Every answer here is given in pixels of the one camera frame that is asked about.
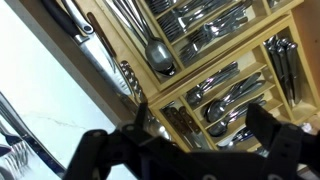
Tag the large steel serving spoon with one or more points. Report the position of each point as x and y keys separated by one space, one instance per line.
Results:
x=160 y=56

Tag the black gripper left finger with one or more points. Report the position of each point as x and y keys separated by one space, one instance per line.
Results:
x=141 y=116

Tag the wooden cutlery drawer organizer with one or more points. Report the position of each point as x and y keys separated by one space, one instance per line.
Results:
x=311 y=40

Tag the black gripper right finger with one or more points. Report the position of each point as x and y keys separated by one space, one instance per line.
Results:
x=263 y=126

